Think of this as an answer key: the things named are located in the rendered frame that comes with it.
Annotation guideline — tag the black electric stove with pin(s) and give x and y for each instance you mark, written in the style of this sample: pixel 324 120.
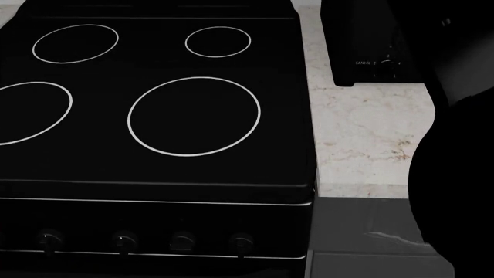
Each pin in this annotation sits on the black electric stove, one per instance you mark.
pixel 154 162

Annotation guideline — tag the black stove knob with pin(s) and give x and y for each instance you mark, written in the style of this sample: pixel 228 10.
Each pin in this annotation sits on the black stove knob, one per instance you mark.
pixel 241 243
pixel 49 239
pixel 124 241
pixel 183 241

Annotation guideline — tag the black toaster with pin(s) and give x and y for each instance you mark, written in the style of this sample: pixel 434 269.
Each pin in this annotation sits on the black toaster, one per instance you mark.
pixel 359 43

